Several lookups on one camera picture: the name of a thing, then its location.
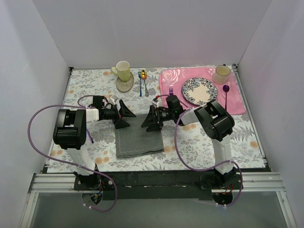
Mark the grey cloth napkin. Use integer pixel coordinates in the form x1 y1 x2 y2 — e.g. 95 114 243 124
115 114 164 159

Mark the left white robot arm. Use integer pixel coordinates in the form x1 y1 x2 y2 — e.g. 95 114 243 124
53 95 136 190

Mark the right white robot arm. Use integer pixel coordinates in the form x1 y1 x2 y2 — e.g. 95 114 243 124
141 95 236 189

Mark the round woven coaster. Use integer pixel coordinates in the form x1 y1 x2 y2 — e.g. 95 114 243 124
116 73 134 93

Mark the purple fork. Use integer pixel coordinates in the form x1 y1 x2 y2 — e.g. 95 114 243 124
169 86 174 96

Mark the pink floral placemat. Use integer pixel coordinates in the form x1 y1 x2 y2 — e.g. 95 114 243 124
159 67 246 115

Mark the floral tablecloth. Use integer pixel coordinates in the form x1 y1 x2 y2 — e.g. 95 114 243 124
48 66 266 172

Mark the blue floral plate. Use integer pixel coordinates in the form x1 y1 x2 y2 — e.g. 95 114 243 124
181 77 218 106

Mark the gold bowl spoon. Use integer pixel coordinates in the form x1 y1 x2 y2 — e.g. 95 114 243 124
141 70 149 97

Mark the yellow-green mug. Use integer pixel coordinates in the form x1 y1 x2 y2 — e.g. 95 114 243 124
111 61 130 82

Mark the cream mug dark rim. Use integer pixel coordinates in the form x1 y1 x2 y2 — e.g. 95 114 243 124
212 64 231 85

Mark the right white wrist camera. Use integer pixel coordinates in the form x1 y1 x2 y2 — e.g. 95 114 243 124
152 97 161 108

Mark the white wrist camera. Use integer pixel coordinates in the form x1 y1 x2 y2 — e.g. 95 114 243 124
109 95 119 105
152 97 161 108

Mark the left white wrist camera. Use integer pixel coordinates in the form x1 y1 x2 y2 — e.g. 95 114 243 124
109 95 119 105

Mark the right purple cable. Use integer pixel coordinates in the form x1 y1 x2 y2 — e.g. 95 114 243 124
155 94 244 208

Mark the purple cable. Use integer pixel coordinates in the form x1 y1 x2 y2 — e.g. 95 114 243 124
155 94 244 208
28 95 119 212

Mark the gold spoon purple handle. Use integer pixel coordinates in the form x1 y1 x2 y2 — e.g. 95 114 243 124
86 129 94 143

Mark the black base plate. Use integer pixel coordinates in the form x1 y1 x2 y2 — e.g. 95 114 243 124
74 170 241 200

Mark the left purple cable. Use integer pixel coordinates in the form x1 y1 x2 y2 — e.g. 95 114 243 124
28 95 119 212

